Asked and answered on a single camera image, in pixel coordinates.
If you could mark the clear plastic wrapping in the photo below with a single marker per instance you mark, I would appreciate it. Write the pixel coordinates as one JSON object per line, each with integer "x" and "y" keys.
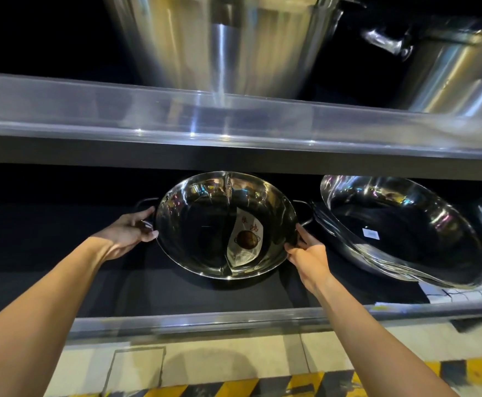
{"x": 443, "y": 293}

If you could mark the black metal shelving unit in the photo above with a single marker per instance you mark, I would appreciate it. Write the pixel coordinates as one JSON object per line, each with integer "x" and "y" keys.
{"x": 100, "y": 148}

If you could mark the stack of steel pots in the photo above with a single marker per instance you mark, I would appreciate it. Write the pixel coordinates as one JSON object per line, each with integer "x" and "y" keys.
{"x": 224, "y": 45}

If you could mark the stack of steel woks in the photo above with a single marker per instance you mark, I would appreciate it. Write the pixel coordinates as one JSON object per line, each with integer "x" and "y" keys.
{"x": 410, "y": 235}

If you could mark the person's right forearm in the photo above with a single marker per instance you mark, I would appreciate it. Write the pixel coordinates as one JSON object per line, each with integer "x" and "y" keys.
{"x": 369, "y": 347}

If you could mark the person's left hand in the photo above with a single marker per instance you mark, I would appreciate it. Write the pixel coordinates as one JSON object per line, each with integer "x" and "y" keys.
{"x": 121, "y": 235}

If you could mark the person's left forearm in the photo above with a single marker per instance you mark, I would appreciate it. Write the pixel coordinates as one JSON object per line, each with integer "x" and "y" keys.
{"x": 30, "y": 326}

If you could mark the right steel mixing bowl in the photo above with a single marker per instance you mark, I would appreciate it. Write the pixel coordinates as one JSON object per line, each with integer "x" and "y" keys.
{"x": 451, "y": 78}

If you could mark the yellow black hazard tape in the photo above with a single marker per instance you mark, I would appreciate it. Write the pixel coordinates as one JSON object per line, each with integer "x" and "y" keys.
{"x": 478, "y": 370}

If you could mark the small divided steel hotpot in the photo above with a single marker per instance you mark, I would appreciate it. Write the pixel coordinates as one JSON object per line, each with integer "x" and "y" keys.
{"x": 208, "y": 227}

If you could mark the person's right hand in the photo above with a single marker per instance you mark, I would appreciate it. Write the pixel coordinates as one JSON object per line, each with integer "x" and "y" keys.
{"x": 311, "y": 264}

